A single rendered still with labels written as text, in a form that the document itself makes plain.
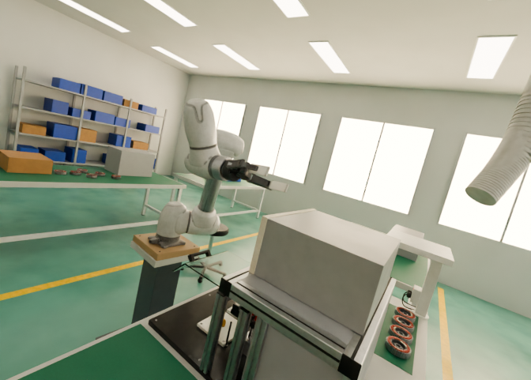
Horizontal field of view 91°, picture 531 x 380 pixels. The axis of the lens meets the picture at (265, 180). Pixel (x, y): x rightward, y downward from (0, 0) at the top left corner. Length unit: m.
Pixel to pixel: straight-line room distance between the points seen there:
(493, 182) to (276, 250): 1.38
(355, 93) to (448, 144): 2.00
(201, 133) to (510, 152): 1.70
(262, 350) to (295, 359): 0.11
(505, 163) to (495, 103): 3.86
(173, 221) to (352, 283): 1.26
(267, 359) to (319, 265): 0.30
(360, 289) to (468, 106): 5.17
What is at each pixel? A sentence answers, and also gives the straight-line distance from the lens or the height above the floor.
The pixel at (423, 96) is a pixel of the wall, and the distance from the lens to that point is 5.83.
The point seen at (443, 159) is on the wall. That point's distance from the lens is 5.59.
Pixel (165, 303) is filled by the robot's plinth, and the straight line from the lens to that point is 2.07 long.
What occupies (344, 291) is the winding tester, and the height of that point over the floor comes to 1.21.
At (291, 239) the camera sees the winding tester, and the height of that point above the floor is 1.28.
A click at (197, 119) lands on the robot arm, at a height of 1.58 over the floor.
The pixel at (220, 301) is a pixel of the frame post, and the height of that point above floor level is 1.03.
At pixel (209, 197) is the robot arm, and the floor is 1.16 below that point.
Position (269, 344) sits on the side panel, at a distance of 0.86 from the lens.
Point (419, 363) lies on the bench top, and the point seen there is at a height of 0.75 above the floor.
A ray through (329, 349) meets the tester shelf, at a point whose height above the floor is 1.11.
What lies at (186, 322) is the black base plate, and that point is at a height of 0.77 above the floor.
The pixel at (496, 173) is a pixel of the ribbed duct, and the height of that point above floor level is 1.71.
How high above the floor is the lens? 1.53
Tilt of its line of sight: 6 degrees down
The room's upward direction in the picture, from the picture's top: 14 degrees clockwise
